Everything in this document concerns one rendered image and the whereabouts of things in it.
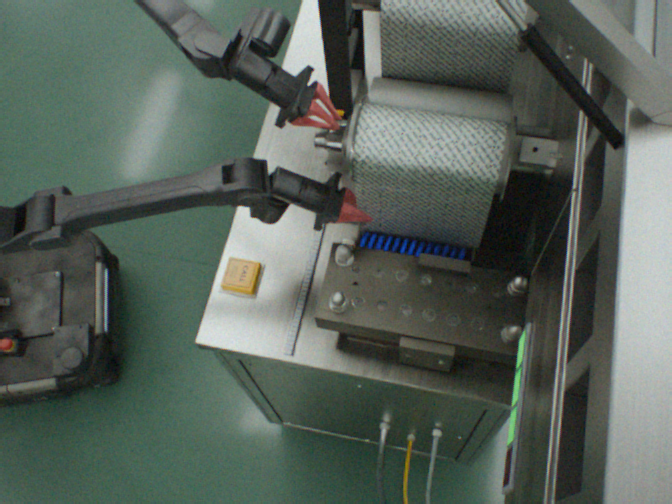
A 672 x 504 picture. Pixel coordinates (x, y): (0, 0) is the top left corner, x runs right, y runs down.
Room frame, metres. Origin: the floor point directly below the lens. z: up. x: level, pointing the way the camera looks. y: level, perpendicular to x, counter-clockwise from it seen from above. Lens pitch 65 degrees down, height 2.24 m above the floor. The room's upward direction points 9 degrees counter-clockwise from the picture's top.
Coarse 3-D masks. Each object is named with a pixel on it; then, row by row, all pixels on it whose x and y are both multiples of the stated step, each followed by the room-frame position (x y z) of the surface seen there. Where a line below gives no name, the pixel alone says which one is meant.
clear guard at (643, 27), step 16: (608, 0) 0.44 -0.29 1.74; (624, 0) 0.45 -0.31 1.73; (640, 0) 0.47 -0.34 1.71; (656, 0) 0.48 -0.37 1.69; (624, 16) 0.44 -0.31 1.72; (640, 16) 0.45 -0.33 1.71; (656, 16) 0.46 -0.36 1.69; (640, 32) 0.43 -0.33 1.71; (656, 32) 0.44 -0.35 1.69; (656, 48) 0.42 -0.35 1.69
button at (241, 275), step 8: (232, 264) 0.63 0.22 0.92; (240, 264) 0.63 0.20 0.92; (248, 264) 0.63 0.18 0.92; (256, 264) 0.62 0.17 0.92; (232, 272) 0.61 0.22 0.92; (240, 272) 0.61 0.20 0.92; (248, 272) 0.61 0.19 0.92; (256, 272) 0.60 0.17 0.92; (224, 280) 0.60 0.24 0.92; (232, 280) 0.59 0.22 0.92; (240, 280) 0.59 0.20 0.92; (248, 280) 0.59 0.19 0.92; (256, 280) 0.59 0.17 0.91; (224, 288) 0.59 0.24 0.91; (232, 288) 0.58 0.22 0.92; (240, 288) 0.57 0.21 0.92; (248, 288) 0.57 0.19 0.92
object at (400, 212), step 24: (360, 192) 0.61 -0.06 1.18; (384, 192) 0.59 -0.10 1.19; (408, 192) 0.58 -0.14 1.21; (384, 216) 0.59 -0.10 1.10; (408, 216) 0.58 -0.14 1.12; (432, 216) 0.56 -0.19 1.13; (456, 216) 0.55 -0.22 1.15; (480, 216) 0.53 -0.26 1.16; (432, 240) 0.56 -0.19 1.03; (456, 240) 0.54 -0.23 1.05; (480, 240) 0.53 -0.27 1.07
